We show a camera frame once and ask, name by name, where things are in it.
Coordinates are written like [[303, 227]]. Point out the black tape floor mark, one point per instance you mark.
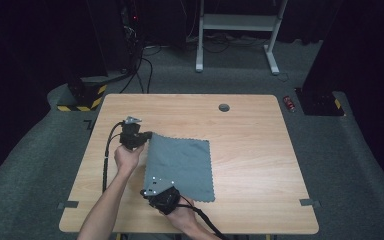
[[90, 124]]

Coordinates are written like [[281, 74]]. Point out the grey cloth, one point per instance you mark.
[[180, 166]]

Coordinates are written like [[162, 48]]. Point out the black base with yellow mark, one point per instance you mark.
[[318, 101]]

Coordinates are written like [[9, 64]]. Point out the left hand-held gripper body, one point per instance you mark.
[[131, 135]]

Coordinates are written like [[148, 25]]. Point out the dark equipment rack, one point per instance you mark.
[[131, 30]]

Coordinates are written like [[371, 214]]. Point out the red can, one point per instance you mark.
[[289, 103]]

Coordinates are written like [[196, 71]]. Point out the grey round table grommet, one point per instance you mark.
[[224, 107]]

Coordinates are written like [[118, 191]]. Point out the person's right hand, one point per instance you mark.
[[181, 218]]

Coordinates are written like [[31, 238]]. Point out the black yellow striped stand base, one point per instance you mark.
[[86, 95]]

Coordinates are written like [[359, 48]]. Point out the grey tape strip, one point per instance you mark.
[[309, 202], [67, 204]]

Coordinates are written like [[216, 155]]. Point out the person's left hand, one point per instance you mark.
[[128, 158]]

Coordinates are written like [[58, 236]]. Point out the white metal stand frame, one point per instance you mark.
[[236, 22]]

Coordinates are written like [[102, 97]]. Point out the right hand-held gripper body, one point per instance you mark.
[[163, 198]]

